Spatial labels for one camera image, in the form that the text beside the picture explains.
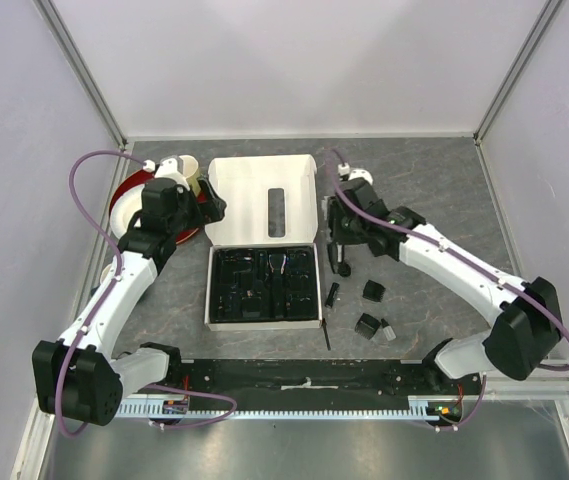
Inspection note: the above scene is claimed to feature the black comb attachment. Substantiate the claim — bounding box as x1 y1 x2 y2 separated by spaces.
362 280 386 303
354 313 381 340

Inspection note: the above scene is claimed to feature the small clear oil bottle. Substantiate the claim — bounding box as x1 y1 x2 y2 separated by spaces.
380 318 397 342

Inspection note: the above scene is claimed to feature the silver black hair clipper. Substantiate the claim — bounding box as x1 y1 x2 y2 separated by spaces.
327 242 351 278

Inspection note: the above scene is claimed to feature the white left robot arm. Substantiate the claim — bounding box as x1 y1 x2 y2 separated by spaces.
32 176 226 426

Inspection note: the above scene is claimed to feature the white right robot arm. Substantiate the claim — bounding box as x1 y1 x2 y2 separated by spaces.
326 178 563 394

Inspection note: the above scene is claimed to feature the yellow mug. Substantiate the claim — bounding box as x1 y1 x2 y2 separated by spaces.
177 155 201 196

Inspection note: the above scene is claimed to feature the white round plate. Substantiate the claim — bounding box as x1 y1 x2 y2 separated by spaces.
109 184 144 239

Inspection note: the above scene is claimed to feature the dark red round plate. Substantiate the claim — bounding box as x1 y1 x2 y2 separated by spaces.
109 167 206 245

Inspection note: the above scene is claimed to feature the white cardboard box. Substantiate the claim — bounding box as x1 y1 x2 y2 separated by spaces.
204 154 323 331

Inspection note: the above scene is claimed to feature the black plastic tray insert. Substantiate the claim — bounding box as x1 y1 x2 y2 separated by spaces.
207 244 320 327

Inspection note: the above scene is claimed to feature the black cleaning brush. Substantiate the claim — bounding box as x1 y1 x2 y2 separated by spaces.
321 320 331 351

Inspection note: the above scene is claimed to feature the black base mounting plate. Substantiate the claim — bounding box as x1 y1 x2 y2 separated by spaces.
163 359 481 401

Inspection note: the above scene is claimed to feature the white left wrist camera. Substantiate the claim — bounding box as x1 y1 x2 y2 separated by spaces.
142 156 186 184

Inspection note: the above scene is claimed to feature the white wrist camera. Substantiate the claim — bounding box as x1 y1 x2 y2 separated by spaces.
338 163 373 185
142 156 186 184

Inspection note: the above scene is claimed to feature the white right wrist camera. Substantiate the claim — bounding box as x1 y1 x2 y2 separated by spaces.
338 163 373 185

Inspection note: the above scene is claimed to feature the white cup green handle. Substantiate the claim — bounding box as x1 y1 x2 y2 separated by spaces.
99 263 116 285

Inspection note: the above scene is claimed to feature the light blue cable duct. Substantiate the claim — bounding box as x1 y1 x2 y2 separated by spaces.
116 389 460 421

